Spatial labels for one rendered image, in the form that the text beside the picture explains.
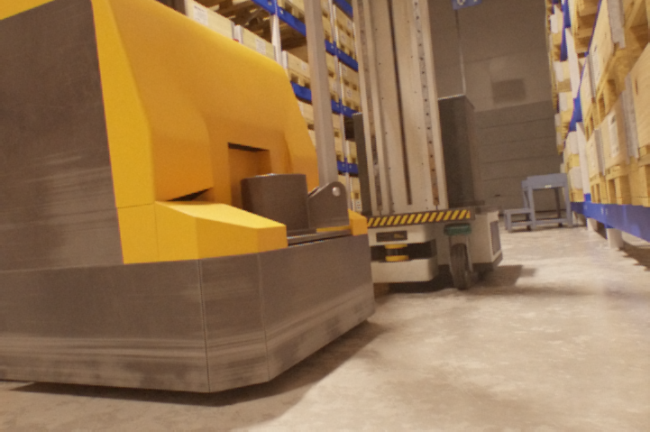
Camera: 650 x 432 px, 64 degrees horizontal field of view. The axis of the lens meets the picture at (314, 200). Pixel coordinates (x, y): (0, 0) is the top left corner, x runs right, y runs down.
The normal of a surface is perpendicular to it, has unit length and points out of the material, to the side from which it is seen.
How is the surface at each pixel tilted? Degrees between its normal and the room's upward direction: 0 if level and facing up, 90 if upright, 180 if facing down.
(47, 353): 90
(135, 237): 90
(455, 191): 90
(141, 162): 90
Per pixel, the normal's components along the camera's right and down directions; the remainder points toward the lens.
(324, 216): 0.31, -0.07
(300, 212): 0.70, -0.10
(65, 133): -0.41, 0.00
